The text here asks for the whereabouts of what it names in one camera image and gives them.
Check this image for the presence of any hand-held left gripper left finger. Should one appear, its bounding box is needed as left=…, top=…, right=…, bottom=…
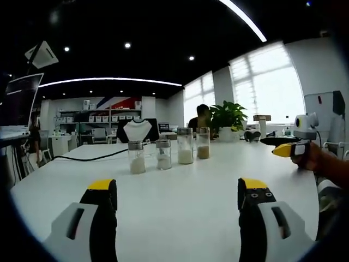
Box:
left=43, top=178, right=118, bottom=262

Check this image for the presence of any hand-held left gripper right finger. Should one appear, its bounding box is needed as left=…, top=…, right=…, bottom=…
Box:
left=237, top=177, right=318, bottom=262

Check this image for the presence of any tall seasoning bottle tan powder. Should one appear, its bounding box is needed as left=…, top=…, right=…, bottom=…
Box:
left=196, top=127, right=211, bottom=160

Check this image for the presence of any short seasoning bottle white powder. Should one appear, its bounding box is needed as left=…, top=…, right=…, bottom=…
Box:
left=155, top=139, right=173, bottom=171
left=128, top=140, right=146, bottom=175

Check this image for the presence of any tall seasoning bottle white powder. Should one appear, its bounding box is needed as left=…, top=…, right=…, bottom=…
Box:
left=177, top=127, right=195, bottom=165

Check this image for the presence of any person's right hand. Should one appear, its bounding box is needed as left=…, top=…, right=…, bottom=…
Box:
left=290, top=141, right=329, bottom=173

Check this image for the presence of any white board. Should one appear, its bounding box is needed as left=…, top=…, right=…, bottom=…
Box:
left=303, top=91, right=347, bottom=144

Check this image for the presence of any dark cloth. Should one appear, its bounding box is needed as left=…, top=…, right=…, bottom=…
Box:
left=332, top=90, right=347, bottom=116

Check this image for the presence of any green potted plant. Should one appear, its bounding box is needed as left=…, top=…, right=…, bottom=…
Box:
left=209, top=100, right=249, bottom=143

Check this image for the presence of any person's clothing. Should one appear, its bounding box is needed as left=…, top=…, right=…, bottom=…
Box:
left=317, top=178, right=349, bottom=241

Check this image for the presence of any grey office chair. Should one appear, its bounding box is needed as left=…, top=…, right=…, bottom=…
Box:
left=91, top=128, right=107, bottom=145

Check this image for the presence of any storage shelf with white bins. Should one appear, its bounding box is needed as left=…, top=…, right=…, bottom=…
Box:
left=58, top=99, right=143, bottom=137

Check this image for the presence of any black office chair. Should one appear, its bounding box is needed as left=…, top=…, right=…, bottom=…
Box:
left=116, top=118, right=160, bottom=143

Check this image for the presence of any computer monitor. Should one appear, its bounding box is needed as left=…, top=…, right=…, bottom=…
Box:
left=0, top=73, right=45, bottom=128

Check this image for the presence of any ceiling air conditioner unit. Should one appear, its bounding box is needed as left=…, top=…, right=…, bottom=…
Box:
left=24, top=40, right=59, bottom=69

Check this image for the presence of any white post with tan box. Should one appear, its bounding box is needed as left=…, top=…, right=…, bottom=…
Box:
left=252, top=114, right=272, bottom=138

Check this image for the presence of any black cable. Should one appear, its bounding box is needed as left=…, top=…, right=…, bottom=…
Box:
left=53, top=148, right=129, bottom=162

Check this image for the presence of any white necklace display stand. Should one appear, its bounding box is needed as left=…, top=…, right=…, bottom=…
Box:
left=123, top=118, right=153, bottom=143

